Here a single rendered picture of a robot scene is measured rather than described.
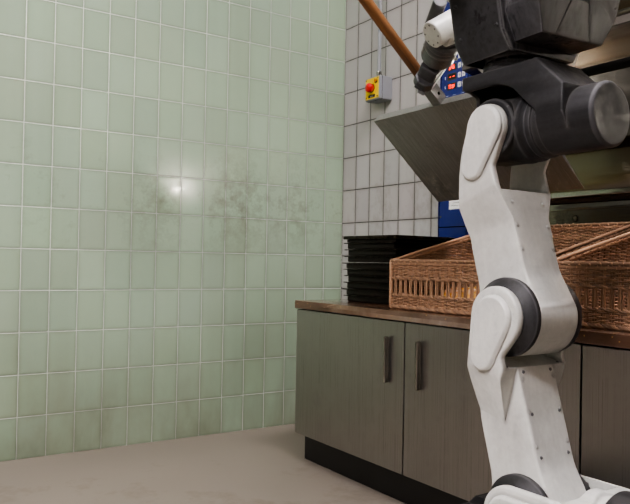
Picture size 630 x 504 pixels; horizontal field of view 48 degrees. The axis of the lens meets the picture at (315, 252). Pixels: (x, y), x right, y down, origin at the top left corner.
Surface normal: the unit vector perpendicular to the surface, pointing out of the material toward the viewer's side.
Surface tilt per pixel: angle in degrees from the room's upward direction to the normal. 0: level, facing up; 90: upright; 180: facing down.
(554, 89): 90
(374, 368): 90
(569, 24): 104
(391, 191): 90
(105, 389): 90
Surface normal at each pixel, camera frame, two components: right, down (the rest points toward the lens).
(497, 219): -0.67, 0.37
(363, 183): -0.83, -0.02
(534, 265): 0.54, -0.29
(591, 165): -0.78, -0.36
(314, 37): 0.55, 0.00
